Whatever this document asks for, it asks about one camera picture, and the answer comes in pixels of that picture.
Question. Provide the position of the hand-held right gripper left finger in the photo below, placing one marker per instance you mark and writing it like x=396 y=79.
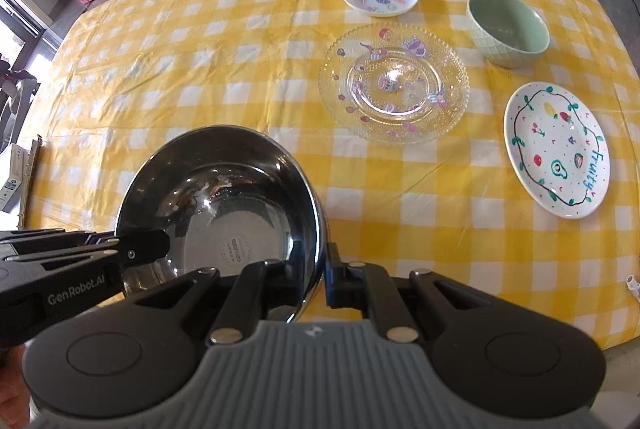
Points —
x=260 y=284

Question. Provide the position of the green ceramic bowl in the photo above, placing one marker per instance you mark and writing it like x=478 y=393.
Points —
x=505 y=21

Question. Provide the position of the green bowl with black rim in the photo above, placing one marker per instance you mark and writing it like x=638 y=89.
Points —
x=225 y=189

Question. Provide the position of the white cardboard box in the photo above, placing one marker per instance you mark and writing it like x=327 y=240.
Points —
x=12 y=181

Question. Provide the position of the white fruit pattern plate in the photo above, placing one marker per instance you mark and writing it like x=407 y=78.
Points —
x=550 y=144

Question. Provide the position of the white patterned paper plate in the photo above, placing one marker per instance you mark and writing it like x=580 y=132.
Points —
x=360 y=119

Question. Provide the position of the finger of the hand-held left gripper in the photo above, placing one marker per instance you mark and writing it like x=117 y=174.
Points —
x=145 y=249

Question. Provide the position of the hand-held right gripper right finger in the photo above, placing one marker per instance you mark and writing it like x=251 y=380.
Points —
x=334 y=279

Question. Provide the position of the yellow checkered tablecloth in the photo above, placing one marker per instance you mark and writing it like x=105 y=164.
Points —
x=225 y=59

